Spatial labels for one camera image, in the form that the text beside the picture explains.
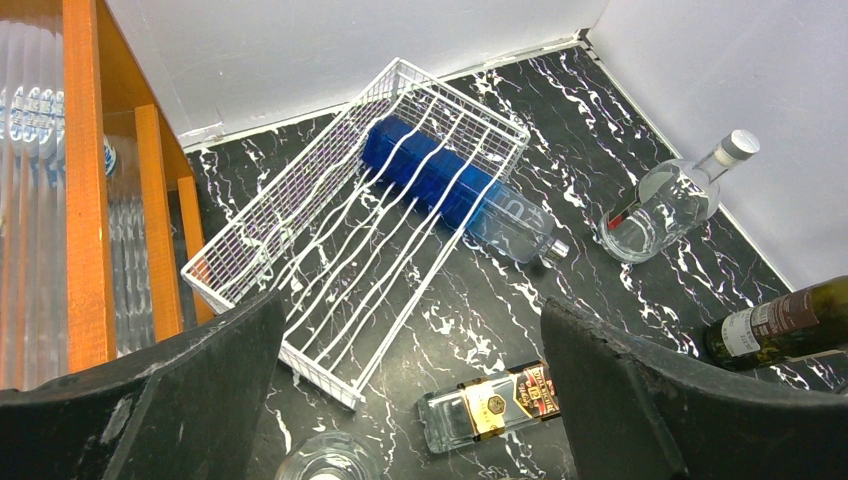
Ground clear square whisky bottle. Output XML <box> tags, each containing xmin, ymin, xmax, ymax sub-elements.
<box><xmin>417</xmin><ymin>359</ymin><xmax>561</xmax><ymax>454</ymax></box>

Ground white wire wine rack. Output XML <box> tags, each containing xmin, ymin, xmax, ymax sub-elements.
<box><xmin>181</xmin><ymin>58</ymin><xmax>529</xmax><ymax>410</ymax></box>

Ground olive green wine bottle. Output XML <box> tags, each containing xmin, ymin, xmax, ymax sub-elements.
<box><xmin>704</xmin><ymin>275</ymin><xmax>847</xmax><ymax>372</ymax></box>

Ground clear glass jar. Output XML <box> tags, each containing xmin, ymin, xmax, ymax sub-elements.
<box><xmin>274</xmin><ymin>430</ymin><xmax>384</xmax><ymax>480</ymax></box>

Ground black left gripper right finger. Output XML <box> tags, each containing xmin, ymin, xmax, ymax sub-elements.
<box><xmin>540</xmin><ymin>297</ymin><xmax>847</xmax><ymax>479</ymax></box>

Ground orange wooden shelf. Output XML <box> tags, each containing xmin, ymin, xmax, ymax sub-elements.
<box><xmin>0</xmin><ymin>0</ymin><xmax>217</xmax><ymax>392</ymax></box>

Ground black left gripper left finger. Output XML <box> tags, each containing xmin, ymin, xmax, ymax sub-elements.
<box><xmin>1</xmin><ymin>292</ymin><xmax>285</xmax><ymax>479</ymax></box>

